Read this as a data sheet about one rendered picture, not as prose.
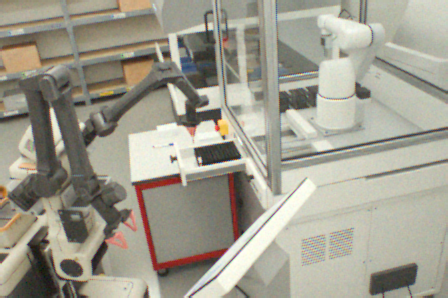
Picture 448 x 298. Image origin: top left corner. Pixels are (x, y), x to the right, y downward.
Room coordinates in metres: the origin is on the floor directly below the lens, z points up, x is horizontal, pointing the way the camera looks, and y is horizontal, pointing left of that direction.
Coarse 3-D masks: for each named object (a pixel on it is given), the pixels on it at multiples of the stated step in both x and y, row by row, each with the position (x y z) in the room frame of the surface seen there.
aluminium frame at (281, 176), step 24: (264, 0) 1.47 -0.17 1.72; (216, 24) 2.39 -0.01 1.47; (264, 24) 1.48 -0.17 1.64; (216, 48) 2.42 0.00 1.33; (264, 48) 1.49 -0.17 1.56; (264, 72) 1.50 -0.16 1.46; (264, 96) 1.52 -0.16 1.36; (264, 120) 1.53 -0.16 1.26; (360, 144) 1.55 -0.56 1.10; (384, 144) 1.56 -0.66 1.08; (408, 144) 1.58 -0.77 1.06; (432, 144) 1.60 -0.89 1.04; (264, 168) 1.62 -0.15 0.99; (288, 168) 1.48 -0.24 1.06; (312, 168) 1.50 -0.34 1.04; (336, 168) 1.52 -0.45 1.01; (360, 168) 1.54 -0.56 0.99; (384, 168) 1.56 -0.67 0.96
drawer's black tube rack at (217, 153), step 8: (216, 144) 2.07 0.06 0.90; (224, 144) 2.06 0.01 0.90; (232, 144) 2.05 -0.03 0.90; (200, 152) 2.00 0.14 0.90; (208, 152) 1.98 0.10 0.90; (216, 152) 1.97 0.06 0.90; (224, 152) 1.97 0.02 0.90; (232, 152) 1.96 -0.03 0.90; (208, 160) 1.90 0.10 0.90; (216, 160) 1.89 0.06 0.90; (224, 160) 1.94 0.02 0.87
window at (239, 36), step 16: (224, 0) 2.17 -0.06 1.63; (240, 0) 1.85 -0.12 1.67; (256, 0) 1.62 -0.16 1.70; (224, 16) 2.20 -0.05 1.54; (240, 16) 1.87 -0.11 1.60; (256, 16) 1.63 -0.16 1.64; (224, 32) 2.24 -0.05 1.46; (240, 32) 1.90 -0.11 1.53; (256, 32) 1.64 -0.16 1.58; (224, 48) 2.28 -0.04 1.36; (240, 48) 1.92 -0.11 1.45; (256, 48) 1.66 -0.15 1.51; (224, 64) 2.32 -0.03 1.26; (240, 64) 1.94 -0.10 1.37; (256, 64) 1.67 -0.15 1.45; (224, 80) 2.36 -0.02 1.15; (240, 80) 1.97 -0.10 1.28; (256, 80) 1.68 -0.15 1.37; (240, 96) 1.99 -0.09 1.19; (256, 96) 1.70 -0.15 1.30; (240, 112) 2.02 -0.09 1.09; (256, 112) 1.71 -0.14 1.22; (256, 128) 1.73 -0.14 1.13; (256, 144) 1.75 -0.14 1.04
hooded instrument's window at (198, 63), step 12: (156, 24) 3.84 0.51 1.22; (156, 36) 4.20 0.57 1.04; (180, 36) 2.79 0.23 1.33; (192, 36) 2.80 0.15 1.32; (204, 36) 2.81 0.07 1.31; (168, 48) 2.81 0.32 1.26; (180, 48) 2.78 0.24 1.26; (192, 48) 2.80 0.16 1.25; (204, 48) 2.81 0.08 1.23; (180, 60) 2.78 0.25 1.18; (192, 60) 2.80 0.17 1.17; (204, 60) 2.81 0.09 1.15; (192, 72) 2.79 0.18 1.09; (204, 72) 2.81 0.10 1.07; (216, 72) 2.82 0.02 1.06; (192, 84) 2.79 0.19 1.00; (204, 84) 2.81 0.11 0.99; (216, 84) 2.82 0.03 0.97
